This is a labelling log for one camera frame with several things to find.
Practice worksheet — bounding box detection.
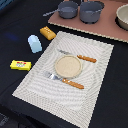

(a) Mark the yellow butter box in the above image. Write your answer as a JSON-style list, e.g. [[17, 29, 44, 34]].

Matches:
[[10, 60, 31, 71]]

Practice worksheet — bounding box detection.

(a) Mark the dark grey cooking pot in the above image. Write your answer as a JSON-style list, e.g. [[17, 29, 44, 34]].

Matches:
[[79, 1, 104, 24]]

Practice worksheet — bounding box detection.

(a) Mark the orange bread loaf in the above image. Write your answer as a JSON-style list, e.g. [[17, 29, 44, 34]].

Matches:
[[40, 26, 56, 40]]

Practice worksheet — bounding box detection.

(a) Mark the pink stove mat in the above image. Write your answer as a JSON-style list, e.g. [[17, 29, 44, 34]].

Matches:
[[48, 0, 128, 43]]

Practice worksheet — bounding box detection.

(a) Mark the beige woven placemat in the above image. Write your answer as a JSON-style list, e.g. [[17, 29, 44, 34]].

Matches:
[[13, 31, 113, 128]]

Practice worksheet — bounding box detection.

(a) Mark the grey saucepan with handle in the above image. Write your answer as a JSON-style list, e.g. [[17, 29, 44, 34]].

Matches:
[[45, 1, 78, 19]]

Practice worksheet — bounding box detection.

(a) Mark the round wooden plate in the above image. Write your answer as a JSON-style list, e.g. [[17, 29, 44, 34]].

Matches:
[[55, 55, 82, 78]]

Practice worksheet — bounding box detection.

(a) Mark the knife with orange handle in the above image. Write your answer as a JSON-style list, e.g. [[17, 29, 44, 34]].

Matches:
[[57, 49, 97, 63]]

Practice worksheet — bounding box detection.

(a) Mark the cream bowl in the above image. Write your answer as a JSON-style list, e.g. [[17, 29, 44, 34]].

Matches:
[[116, 4, 128, 30]]

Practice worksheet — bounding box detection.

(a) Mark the fork with orange handle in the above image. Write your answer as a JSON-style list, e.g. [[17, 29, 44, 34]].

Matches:
[[43, 71, 84, 89]]

